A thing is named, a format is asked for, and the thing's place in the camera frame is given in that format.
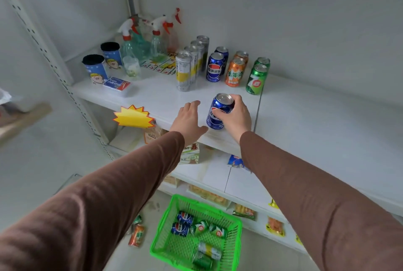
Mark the person's right hand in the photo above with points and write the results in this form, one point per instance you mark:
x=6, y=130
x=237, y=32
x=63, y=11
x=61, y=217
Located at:
x=237, y=119

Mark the clear spray bottle white head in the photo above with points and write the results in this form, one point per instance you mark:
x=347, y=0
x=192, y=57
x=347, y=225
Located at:
x=144, y=25

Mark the blue snack bag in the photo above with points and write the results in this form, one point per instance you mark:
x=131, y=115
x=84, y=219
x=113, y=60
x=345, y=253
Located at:
x=236, y=162

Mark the green plastic basket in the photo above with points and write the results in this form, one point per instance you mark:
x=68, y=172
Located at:
x=204, y=207

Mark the clear plastic cup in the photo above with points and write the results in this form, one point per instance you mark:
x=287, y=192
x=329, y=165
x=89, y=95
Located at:
x=131, y=66

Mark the yellow starburst tag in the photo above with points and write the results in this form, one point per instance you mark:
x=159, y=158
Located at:
x=133, y=118

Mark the person's left hand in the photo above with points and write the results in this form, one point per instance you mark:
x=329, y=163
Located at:
x=187, y=123

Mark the pink spray bottle red trigger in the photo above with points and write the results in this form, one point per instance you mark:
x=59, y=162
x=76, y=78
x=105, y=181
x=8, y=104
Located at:
x=172, y=41

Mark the brown toast bread bag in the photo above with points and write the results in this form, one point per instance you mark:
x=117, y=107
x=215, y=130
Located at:
x=154, y=135

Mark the orange snack packet yellow label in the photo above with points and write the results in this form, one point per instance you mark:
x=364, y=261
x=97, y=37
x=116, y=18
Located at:
x=276, y=226

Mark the blue cartoon paper cup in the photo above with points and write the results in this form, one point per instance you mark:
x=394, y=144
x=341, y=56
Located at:
x=94, y=69
x=111, y=55

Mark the person's left forearm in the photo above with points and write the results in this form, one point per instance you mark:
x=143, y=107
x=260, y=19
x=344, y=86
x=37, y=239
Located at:
x=88, y=211

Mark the blue red small box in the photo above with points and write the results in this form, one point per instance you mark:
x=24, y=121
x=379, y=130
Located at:
x=116, y=84

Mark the yellow rice cracker packet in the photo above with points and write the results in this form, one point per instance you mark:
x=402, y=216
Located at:
x=244, y=212

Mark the person's right forearm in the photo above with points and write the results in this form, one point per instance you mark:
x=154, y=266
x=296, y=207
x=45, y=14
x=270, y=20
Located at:
x=321, y=208

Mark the teal spray bottle grey head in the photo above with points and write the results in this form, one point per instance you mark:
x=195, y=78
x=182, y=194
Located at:
x=143, y=49

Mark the dark snack packet yellow label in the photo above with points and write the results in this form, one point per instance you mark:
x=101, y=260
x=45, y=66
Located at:
x=299, y=240

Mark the green white snack box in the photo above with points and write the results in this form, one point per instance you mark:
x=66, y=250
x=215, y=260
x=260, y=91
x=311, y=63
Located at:
x=190, y=154

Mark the pile of cans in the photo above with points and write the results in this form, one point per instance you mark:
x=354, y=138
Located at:
x=181, y=229

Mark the printed sign cards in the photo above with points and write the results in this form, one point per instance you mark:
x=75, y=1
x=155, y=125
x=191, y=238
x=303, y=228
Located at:
x=160, y=64

